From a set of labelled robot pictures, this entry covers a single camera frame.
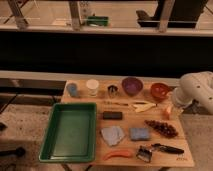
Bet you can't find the green box in background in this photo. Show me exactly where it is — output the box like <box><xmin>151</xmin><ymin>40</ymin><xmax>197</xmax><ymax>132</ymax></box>
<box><xmin>86</xmin><ymin>15</ymin><xmax>108</xmax><ymax>26</ymax></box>

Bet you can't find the small metal cup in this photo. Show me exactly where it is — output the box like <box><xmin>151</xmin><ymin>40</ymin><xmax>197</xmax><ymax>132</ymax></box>
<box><xmin>107</xmin><ymin>85</ymin><xmax>118</xmax><ymax>98</ymax></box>

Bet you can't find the blue plastic cup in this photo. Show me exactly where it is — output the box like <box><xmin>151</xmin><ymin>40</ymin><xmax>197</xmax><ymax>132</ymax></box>
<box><xmin>66</xmin><ymin>83</ymin><xmax>78</xmax><ymax>97</ymax></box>

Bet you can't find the black rectangular block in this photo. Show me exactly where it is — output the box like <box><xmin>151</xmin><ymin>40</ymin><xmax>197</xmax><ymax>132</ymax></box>
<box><xmin>103</xmin><ymin>112</ymin><xmax>123</xmax><ymax>120</ymax></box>

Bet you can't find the orange chili pepper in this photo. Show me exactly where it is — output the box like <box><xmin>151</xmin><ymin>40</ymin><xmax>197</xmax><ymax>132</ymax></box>
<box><xmin>103</xmin><ymin>150</ymin><xmax>133</xmax><ymax>160</ymax></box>

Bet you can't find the bunch of dark grapes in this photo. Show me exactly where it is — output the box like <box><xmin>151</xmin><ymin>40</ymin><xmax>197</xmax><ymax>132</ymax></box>
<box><xmin>145</xmin><ymin>120</ymin><xmax>178</xmax><ymax>138</ymax></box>

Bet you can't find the wooden stick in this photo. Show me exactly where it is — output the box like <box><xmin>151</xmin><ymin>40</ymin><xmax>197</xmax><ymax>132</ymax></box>
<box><xmin>103</xmin><ymin>101</ymin><xmax>128</xmax><ymax>106</ymax></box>

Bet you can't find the light blue cloth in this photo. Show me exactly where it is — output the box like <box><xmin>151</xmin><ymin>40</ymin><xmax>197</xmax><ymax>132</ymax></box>
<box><xmin>101</xmin><ymin>126</ymin><xmax>125</xmax><ymax>146</ymax></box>

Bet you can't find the white paper cup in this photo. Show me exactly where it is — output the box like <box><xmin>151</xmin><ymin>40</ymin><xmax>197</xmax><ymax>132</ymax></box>
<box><xmin>86</xmin><ymin>79</ymin><xmax>99</xmax><ymax>96</ymax></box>

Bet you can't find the metal peeler tool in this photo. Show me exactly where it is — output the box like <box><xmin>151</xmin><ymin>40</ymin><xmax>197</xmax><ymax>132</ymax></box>
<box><xmin>136</xmin><ymin>146</ymin><xmax>152</xmax><ymax>163</ymax></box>

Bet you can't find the blue sponge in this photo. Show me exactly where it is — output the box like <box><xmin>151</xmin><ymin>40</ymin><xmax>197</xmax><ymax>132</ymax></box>
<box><xmin>130</xmin><ymin>128</ymin><xmax>150</xmax><ymax>141</ymax></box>

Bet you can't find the purple bowl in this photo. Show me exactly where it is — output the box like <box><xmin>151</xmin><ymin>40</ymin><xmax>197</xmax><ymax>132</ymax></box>
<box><xmin>122</xmin><ymin>77</ymin><xmax>143</xmax><ymax>96</ymax></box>

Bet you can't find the orange bowl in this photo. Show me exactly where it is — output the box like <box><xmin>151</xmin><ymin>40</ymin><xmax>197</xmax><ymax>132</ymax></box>
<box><xmin>150</xmin><ymin>83</ymin><xmax>170</xmax><ymax>100</ymax></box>

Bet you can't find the black handled tool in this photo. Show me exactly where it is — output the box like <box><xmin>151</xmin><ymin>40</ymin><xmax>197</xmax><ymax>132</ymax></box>
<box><xmin>151</xmin><ymin>143</ymin><xmax>184</xmax><ymax>154</ymax></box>

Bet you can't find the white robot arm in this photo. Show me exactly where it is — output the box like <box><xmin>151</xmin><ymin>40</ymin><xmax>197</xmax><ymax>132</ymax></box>
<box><xmin>171</xmin><ymin>71</ymin><xmax>213</xmax><ymax>114</ymax></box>

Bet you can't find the green plastic tray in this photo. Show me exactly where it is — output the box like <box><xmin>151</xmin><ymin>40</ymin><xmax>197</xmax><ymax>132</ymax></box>
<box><xmin>39</xmin><ymin>103</ymin><xmax>97</xmax><ymax>163</ymax></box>

